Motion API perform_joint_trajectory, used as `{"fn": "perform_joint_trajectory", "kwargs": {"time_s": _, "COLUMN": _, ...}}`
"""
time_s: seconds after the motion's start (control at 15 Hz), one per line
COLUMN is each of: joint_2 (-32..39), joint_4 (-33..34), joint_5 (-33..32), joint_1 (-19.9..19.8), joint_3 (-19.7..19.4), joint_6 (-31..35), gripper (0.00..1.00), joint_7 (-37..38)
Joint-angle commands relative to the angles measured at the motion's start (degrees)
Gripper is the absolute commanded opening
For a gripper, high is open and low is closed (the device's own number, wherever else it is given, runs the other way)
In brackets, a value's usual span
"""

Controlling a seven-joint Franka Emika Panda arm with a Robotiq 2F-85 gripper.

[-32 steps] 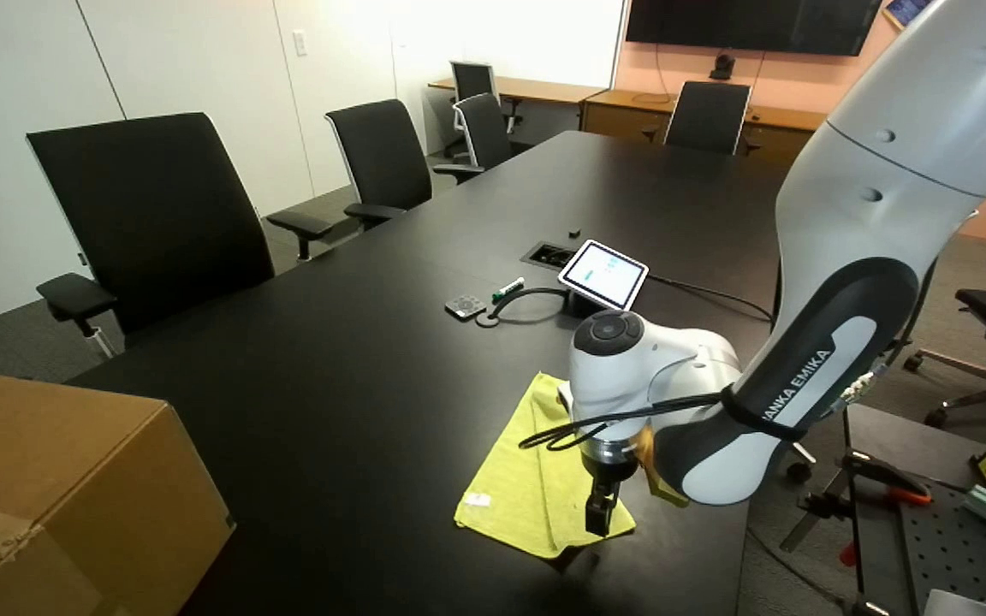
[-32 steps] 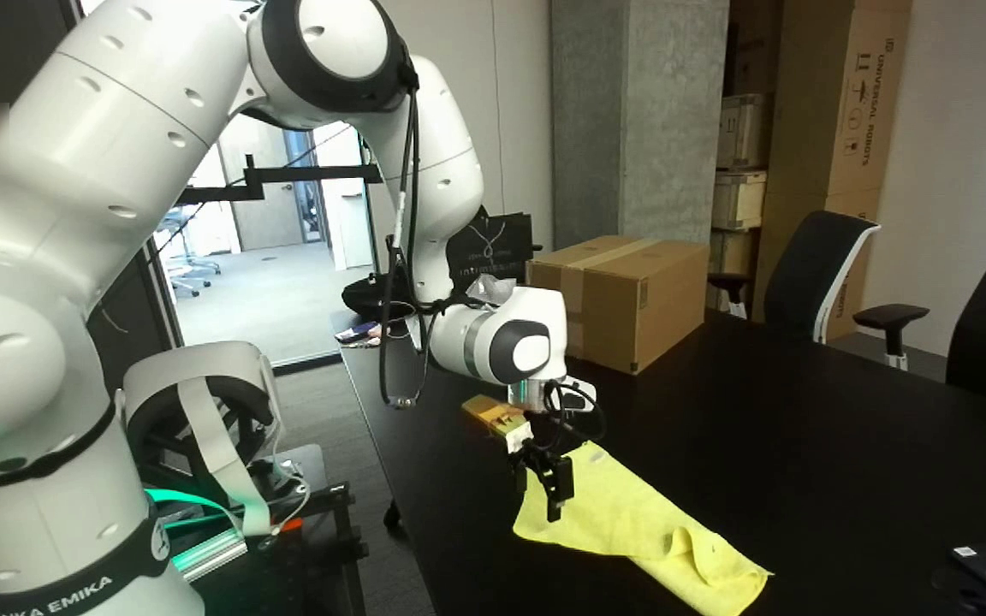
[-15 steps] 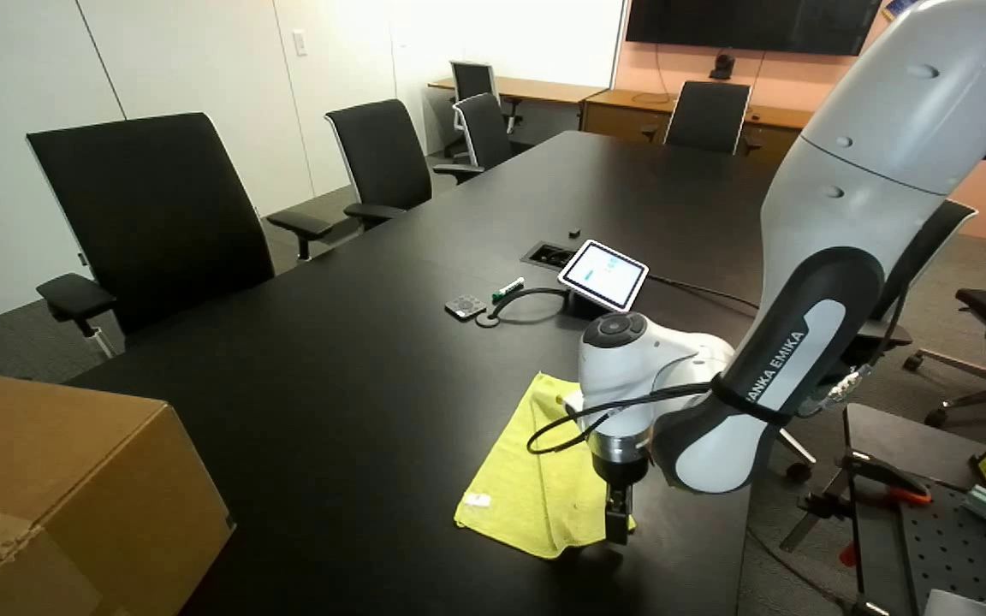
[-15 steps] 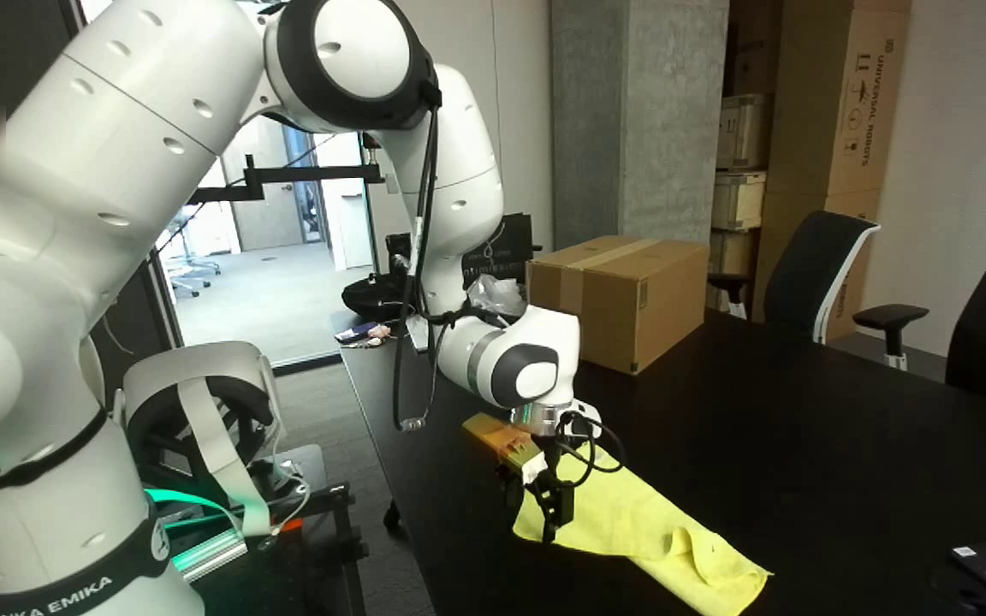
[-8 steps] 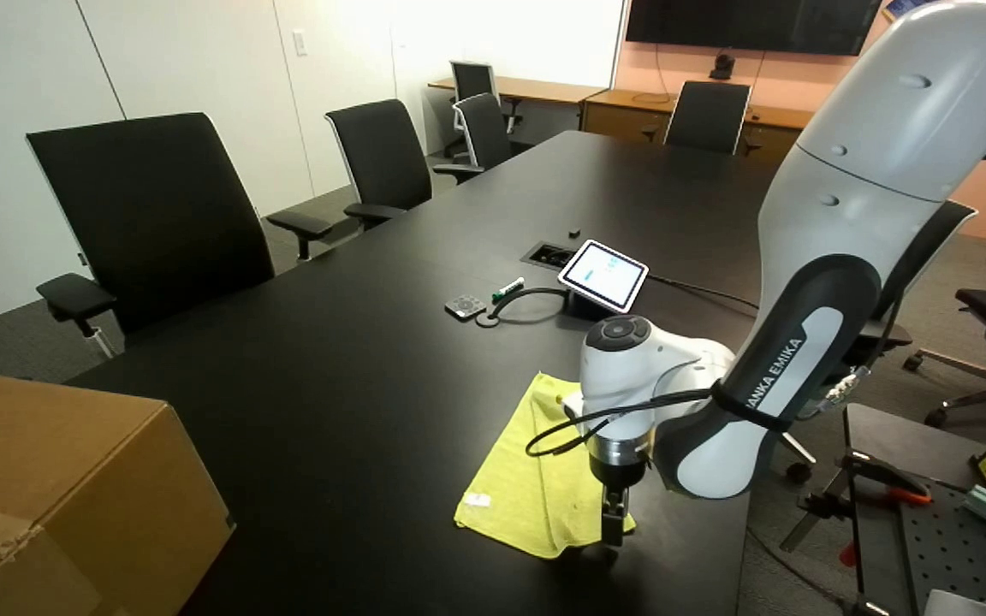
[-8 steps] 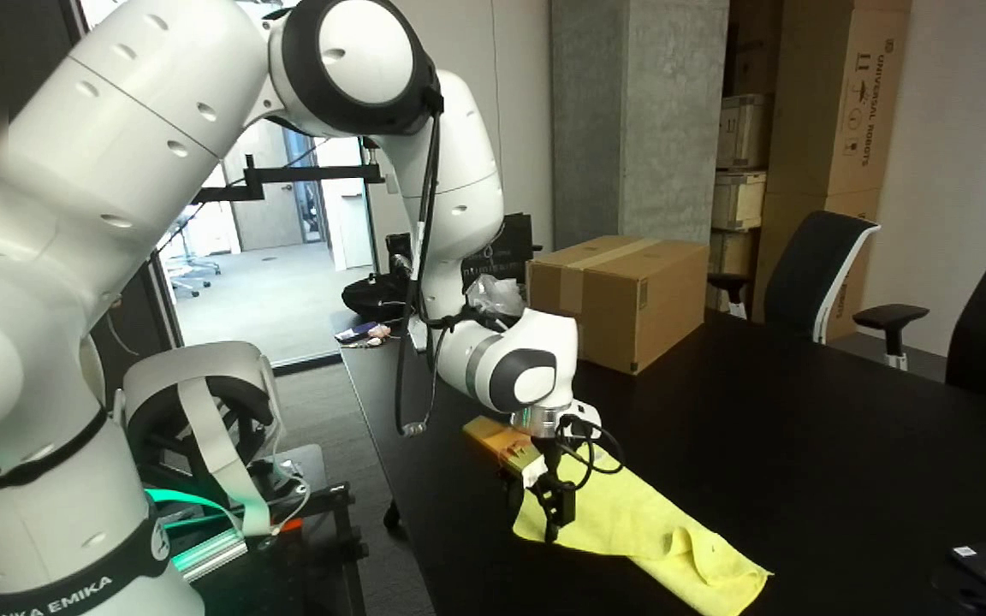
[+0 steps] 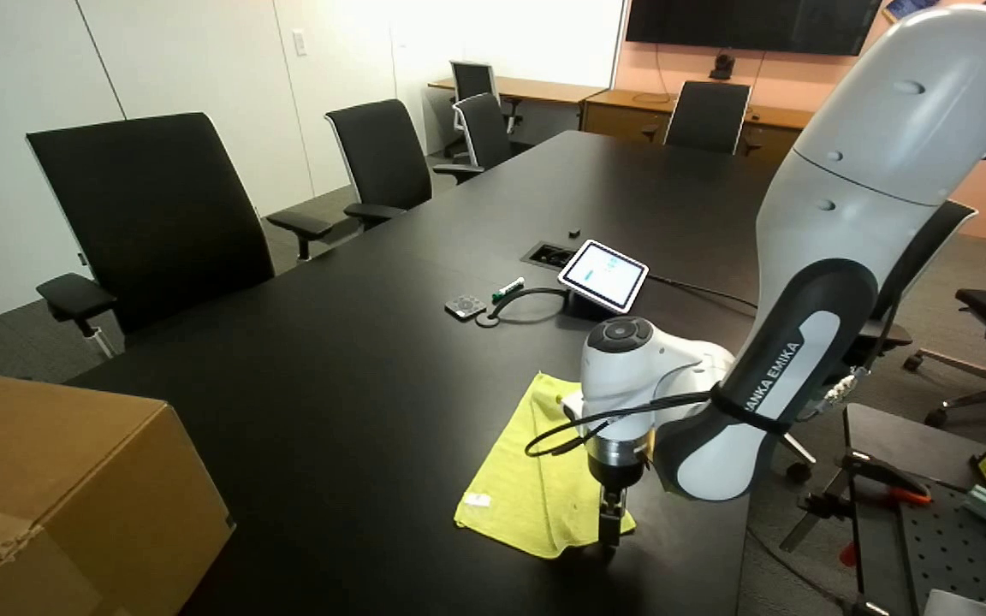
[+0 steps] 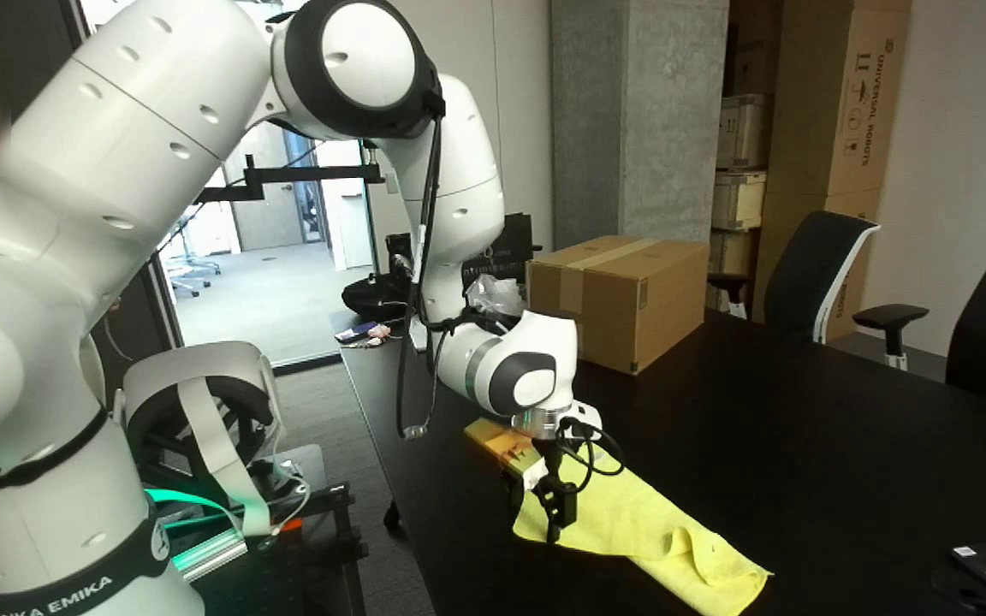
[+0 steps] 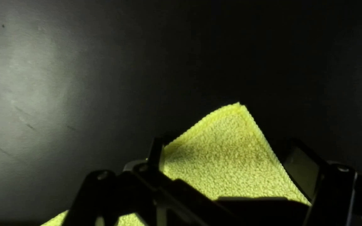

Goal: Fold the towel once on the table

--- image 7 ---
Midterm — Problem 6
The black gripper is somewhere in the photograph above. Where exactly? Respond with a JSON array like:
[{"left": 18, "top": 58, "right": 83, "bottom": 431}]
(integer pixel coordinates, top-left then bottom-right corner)
[{"left": 590, "top": 439, "right": 646, "bottom": 564}]

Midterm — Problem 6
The yellow-green towel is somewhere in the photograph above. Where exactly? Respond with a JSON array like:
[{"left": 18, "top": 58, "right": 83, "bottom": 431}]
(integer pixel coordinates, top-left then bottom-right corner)
[{"left": 452, "top": 370, "right": 640, "bottom": 562}]

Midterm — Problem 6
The white screen tablet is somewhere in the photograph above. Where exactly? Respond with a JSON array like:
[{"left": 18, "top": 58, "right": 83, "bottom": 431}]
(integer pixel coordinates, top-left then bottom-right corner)
[{"left": 553, "top": 235, "right": 652, "bottom": 318}]

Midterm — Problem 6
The black perforated breadboard plate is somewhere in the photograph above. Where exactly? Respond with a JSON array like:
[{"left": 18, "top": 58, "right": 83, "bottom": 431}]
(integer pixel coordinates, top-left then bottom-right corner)
[{"left": 896, "top": 489, "right": 986, "bottom": 616}]

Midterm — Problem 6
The wooden credenza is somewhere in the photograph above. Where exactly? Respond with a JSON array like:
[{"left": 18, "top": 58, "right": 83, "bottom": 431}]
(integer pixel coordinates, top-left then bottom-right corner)
[{"left": 428, "top": 72, "right": 815, "bottom": 165}]

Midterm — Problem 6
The brown cardboard box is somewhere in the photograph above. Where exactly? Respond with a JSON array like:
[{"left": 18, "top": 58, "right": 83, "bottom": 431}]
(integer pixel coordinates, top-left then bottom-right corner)
[{"left": 0, "top": 370, "right": 235, "bottom": 616}]

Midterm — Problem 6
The large black office chair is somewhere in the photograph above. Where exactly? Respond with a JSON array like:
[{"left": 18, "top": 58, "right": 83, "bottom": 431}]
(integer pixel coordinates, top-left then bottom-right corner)
[{"left": 25, "top": 111, "right": 279, "bottom": 347}]

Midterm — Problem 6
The black camera cable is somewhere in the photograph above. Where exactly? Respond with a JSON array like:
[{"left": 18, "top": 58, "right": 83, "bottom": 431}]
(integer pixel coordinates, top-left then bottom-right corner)
[{"left": 525, "top": 391, "right": 737, "bottom": 460}]

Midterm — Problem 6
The black table cable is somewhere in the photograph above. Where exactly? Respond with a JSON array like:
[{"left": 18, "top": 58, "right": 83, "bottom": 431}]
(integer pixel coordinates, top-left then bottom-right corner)
[{"left": 471, "top": 275, "right": 573, "bottom": 331}]

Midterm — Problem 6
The orange handled clamp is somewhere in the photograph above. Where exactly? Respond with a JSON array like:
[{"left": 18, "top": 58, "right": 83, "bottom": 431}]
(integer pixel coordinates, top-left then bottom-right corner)
[{"left": 845, "top": 451, "right": 933, "bottom": 510}]

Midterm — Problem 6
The black wall television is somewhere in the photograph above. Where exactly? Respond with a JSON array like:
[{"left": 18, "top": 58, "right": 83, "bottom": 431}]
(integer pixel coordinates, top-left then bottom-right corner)
[{"left": 622, "top": 0, "right": 884, "bottom": 58}]

